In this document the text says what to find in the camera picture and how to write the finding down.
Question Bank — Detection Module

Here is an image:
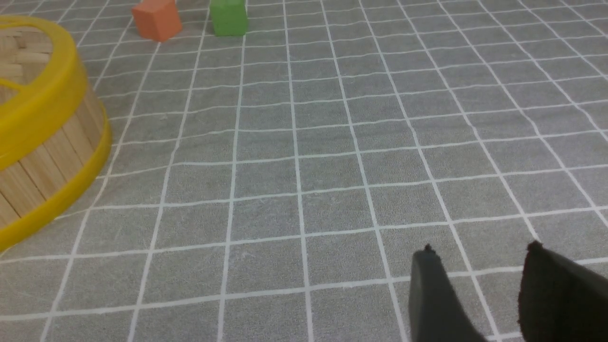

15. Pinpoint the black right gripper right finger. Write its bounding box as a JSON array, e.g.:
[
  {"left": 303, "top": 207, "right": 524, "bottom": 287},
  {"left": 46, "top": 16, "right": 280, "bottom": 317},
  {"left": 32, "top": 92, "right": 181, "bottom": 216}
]
[{"left": 518, "top": 241, "right": 608, "bottom": 342}]

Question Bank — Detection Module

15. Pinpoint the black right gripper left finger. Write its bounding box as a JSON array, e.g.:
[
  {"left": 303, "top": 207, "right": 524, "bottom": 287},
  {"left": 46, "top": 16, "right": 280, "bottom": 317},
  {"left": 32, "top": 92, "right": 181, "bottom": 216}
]
[{"left": 409, "top": 245, "right": 486, "bottom": 342}]

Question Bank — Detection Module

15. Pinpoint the yellow-rimmed woven bamboo steamer lid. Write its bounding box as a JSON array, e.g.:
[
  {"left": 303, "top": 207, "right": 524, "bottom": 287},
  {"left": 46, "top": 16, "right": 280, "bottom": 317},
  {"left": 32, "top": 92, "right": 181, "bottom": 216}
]
[{"left": 0, "top": 16, "right": 89, "bottom": 169}]

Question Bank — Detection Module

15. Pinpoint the yellow-rimmed bamboo steamer basket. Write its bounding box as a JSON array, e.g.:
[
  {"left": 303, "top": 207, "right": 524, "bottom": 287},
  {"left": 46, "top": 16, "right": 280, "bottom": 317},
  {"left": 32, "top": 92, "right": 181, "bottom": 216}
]
[{"left": 1, "top": 87, "right": 112, "bottom": 250}]

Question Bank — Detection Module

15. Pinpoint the green cube block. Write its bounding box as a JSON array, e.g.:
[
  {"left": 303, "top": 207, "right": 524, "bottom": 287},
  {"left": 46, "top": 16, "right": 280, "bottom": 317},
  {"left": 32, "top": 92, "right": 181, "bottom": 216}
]
[{"left": 210, "top": 0, "right": 249, "bottom": 37}]

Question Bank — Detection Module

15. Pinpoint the orange cube block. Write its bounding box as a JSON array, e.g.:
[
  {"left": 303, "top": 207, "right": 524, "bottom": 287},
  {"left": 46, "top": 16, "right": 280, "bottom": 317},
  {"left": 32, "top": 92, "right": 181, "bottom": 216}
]
[{"left": 131, "top": 0, "right": 182, "bottom": 42}]

